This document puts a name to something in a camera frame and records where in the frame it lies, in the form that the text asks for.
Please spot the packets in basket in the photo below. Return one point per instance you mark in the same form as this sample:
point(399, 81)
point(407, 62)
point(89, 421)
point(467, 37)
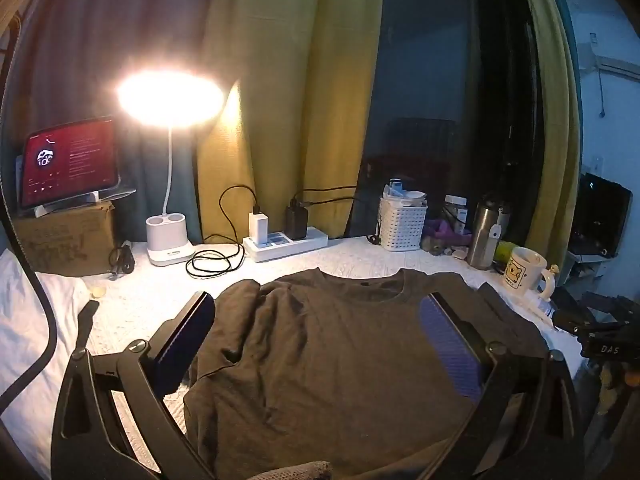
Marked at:
point(400, 190)

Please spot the white air conditioner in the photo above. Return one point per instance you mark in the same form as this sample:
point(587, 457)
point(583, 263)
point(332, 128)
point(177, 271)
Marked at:
point(620, 67)

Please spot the dark olive sweater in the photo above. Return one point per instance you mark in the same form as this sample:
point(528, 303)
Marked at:
point(325, 360)

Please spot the dark blue curtain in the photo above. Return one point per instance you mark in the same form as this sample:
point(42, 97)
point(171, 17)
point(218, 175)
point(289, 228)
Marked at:
point(420, 70)

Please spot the white woven plastic basket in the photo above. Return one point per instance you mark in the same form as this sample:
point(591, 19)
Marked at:
point(402, 225)

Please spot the yellow-green curtain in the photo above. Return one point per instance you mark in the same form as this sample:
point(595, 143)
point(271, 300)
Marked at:
point(555, 110)
point(280, 85)

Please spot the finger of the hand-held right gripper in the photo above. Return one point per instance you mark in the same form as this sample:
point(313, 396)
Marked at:
point(590, 310)

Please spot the teal curtain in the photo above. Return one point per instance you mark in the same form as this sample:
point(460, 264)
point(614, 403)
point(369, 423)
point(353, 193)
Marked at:
point(100, 35)

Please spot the white textured bedspread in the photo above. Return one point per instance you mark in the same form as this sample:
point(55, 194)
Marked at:
point(150, 290)

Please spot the white power strip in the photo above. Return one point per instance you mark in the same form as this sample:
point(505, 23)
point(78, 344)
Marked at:
point(300, 246)

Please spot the clear tablet stand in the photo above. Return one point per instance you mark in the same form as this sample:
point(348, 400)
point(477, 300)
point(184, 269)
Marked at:
point(117, 194)

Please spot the tablet with red screen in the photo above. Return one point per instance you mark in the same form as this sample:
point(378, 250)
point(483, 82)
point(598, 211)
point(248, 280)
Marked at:
point(70, 160)

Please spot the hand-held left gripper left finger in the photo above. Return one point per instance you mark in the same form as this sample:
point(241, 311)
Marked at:
point(186, 340)

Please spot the purple soft item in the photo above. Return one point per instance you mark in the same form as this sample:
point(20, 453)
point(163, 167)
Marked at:
point(450, 230)

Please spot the white charger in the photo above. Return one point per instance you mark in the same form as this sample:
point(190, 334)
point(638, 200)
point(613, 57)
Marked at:
point(258, 227)

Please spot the cream mug with cartoon print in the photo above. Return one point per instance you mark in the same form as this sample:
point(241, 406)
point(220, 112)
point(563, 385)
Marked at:
point(520, 272)

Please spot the yellow-green packet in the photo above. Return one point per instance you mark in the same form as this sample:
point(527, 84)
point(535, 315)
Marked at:
point(502, 252)

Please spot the white desk lamp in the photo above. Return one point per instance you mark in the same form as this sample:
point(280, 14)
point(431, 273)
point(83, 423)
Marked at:
point(170, 240)

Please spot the small pale yellow item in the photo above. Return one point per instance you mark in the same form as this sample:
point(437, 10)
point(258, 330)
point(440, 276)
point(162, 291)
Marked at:
point(98, 291)

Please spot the white pillow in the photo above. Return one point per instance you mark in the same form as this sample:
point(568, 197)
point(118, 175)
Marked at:
point(30, 340)

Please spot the stainless steel thermos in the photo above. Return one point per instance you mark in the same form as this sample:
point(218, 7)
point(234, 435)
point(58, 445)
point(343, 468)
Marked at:
point(482, 240)

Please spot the brown cardboard box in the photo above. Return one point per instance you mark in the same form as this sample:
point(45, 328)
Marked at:
point(65, 240)

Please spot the black charger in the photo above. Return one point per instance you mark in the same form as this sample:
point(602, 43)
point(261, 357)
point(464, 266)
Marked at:
point(296, 220)

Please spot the small white jar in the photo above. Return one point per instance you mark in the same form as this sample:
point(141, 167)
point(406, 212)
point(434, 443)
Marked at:
point(456, 207)

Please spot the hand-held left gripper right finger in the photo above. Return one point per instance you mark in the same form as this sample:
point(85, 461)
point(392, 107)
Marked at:
point(450, 345)

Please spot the black monitor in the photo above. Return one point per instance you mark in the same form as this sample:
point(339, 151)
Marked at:
point(600, 210)

